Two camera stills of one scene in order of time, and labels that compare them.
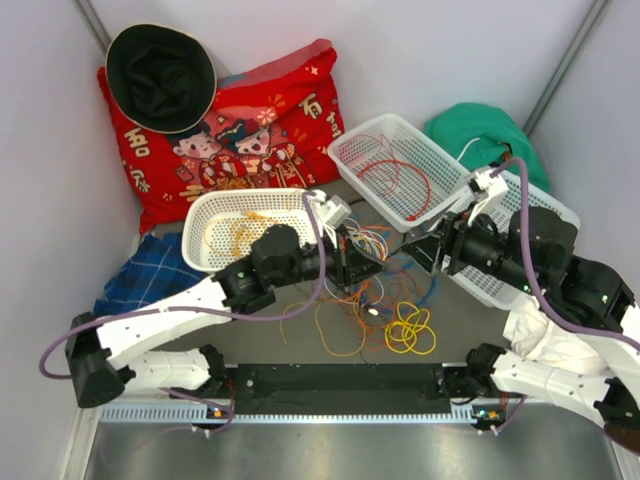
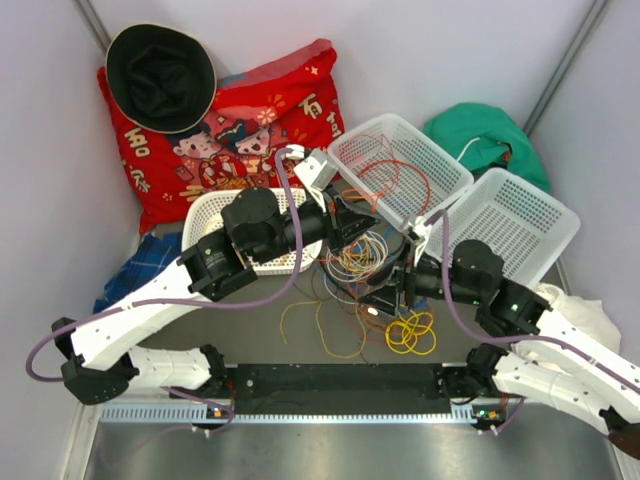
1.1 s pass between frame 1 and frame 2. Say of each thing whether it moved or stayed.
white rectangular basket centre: stayed
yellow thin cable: stayed
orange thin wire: moved
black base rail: stayed
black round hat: stayed
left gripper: moved
